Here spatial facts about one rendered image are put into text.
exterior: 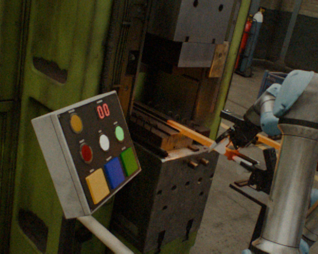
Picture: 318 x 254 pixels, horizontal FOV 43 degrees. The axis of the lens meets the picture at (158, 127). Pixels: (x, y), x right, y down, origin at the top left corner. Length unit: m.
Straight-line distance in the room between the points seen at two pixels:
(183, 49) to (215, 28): 0.19
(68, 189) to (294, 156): 0.56
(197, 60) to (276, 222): 0.85
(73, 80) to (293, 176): 0.88
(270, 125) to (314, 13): 9.35
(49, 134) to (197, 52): 0.75
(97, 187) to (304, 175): 0.53
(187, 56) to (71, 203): 0.74
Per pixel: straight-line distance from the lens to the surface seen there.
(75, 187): 1.07
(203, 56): 1.63
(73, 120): 1.08
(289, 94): 0.92
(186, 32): 1.52
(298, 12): 10.85
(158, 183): 1.62
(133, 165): 1.30
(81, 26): 1.46
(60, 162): 1.07
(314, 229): 1.30
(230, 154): 1.53
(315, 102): 0.93
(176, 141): 1.69
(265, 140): 2.01
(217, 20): 1.64
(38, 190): 1.94
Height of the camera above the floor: 1.55
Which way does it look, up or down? 19 degrees down
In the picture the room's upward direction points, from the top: 12 degrees clockwise
